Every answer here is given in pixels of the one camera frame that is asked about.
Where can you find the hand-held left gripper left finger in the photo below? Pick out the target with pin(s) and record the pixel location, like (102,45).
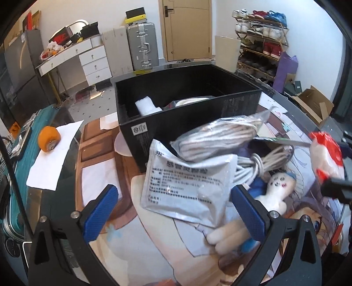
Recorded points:
(102,211)

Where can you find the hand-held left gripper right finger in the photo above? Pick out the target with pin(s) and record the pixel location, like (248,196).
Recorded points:
(251,216)

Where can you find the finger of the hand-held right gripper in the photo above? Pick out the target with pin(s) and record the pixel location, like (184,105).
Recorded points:
(346,145)
(337,189)

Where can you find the red and white packet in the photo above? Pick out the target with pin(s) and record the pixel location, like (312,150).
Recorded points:
(327,158)

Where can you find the white plush doll blue hair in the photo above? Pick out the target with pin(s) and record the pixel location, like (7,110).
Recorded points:
(275,189)

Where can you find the silver foil packet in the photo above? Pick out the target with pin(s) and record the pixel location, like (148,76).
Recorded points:
(178,184)

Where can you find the white socks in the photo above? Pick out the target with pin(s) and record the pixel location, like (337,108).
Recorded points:
(214,137)

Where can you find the black storage box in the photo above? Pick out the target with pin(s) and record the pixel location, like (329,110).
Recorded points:
(242,101)

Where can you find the printed table mat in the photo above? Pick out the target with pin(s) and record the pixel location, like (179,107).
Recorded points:
(123,239)

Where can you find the open cardboard box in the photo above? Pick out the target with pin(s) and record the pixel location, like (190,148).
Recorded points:
(313,104)

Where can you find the dark green box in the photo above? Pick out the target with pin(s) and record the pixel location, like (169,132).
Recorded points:
(295,88)

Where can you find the teal suitcase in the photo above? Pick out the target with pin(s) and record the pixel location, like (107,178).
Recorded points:
(24,176)

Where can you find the orange fruit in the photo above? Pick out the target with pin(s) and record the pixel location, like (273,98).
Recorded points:
(49,139)

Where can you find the small white paper sheet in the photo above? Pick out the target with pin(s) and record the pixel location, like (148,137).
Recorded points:
(108,121)

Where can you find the purple bag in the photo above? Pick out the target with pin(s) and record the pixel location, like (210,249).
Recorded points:
(287,71)

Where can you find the white rolled cloth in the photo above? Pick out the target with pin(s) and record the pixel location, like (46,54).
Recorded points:
(145,106)

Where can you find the black and white patterned rug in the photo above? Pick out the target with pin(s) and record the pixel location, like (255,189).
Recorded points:
(90,94)

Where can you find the small orange bag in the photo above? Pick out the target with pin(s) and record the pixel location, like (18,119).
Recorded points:
(15,128)

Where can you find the gold shoe rack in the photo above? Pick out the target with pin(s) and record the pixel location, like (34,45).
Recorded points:
(284,41)

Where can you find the rows of racked shoes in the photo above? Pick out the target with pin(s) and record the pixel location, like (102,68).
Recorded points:
(269,48)

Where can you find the white round item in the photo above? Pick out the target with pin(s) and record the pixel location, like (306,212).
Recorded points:
(192,102)

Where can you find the white desk with drawers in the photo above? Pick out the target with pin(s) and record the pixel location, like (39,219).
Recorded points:
(93,63)

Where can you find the cream cylindrical bin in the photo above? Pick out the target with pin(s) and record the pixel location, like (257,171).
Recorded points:
(227,52)

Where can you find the beige suitcase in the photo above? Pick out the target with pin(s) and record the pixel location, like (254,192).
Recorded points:
(118,52)

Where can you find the dark grey fridge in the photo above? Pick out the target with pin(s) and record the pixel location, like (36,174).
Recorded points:
(24,63)

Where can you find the pile of loose shoes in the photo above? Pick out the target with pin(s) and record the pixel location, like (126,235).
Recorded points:
(187,60)

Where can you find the plastic bag with fruit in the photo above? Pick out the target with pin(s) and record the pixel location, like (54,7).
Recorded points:
(52,49)

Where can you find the silver suitcase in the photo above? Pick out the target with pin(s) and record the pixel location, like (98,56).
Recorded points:
(143,46)

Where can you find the red and black shoe box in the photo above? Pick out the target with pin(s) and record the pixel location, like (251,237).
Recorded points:
(62,35)

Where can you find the black desk organizer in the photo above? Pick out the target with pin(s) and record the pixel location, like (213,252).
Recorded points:
(89,30)

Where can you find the arched mirror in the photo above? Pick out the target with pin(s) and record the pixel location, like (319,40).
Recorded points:
(77,26)

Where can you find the yellow shoe box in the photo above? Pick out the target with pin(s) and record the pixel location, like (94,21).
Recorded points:
(136,19)

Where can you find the beige wooden door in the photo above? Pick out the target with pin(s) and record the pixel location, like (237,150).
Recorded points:
(187,30)

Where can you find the cardboard with red print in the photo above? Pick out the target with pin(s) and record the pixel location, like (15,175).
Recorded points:
(30,20)

